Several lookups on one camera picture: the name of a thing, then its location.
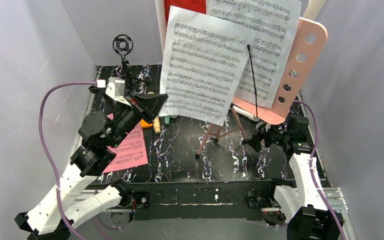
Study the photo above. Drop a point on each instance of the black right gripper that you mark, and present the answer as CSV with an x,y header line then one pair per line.
x,y
266,136

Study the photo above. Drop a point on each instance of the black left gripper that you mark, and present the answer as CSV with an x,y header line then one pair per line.
x,y
138,108

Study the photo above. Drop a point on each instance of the pink sheet music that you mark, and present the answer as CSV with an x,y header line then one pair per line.
x,y
130,153

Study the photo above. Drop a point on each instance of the white sheet music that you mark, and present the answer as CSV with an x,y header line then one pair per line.
x,y
274,23
203,61

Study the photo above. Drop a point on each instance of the black tripod shock mount stand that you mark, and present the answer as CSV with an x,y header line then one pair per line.
x,y
123,45

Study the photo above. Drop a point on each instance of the red folder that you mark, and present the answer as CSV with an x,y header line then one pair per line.
x,y
193,5

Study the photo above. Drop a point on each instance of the pink music stand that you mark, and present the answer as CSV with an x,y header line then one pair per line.
x,y
308,43

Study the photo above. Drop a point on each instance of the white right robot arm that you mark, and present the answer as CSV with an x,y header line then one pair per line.
x,y
308,215

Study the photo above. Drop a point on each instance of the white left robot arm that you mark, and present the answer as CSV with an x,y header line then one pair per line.
x,y
58,214

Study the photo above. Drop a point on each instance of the orange tape measure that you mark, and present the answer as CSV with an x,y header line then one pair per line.
x,y
145,125

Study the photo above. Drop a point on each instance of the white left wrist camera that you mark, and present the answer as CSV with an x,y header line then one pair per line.
x,y
114,87

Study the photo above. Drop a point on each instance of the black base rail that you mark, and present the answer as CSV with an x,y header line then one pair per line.
x,y
207,200

